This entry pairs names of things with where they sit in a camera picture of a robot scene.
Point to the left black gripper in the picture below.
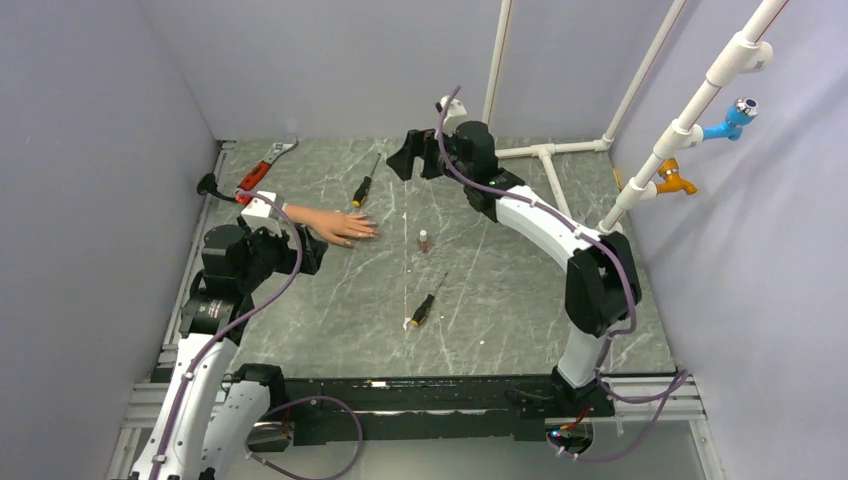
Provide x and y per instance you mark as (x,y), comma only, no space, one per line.
(288,264)

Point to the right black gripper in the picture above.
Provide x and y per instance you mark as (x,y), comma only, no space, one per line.
(402,162)

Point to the red glitter nail polish bottle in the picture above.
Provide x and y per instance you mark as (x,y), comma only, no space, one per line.
(423,241)

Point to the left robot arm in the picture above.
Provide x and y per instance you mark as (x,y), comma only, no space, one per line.
(200,428)

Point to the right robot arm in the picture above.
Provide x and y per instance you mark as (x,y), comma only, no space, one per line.
(601,288)

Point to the far black yellow screwdriver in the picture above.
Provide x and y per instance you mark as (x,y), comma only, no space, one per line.
(361,193)

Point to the black yellow screwdriver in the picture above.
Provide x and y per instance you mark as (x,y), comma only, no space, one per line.
(361,193)
(420,314)

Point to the mannequin hand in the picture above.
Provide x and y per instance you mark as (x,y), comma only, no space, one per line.
(336,227)

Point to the near black yellow screwdriver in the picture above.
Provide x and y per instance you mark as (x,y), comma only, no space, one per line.
(420,314)

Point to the orange pipe valve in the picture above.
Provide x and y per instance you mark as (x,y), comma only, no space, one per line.
(671,180)

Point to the blue pipe valve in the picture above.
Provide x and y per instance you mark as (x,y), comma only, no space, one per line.
(740,114)

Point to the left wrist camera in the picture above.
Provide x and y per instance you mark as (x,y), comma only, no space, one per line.
(261,215)

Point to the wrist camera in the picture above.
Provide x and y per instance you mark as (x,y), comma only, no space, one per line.
(261,215)
(452,113)

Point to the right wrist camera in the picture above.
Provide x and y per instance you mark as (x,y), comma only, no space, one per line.
(452,113)

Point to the red handled adjustable wrench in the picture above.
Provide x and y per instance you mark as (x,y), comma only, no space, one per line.
(259,171)

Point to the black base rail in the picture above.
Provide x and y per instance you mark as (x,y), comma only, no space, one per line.
(317,411)

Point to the white pvc pipe frame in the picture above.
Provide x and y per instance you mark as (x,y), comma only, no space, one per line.
(592,67)

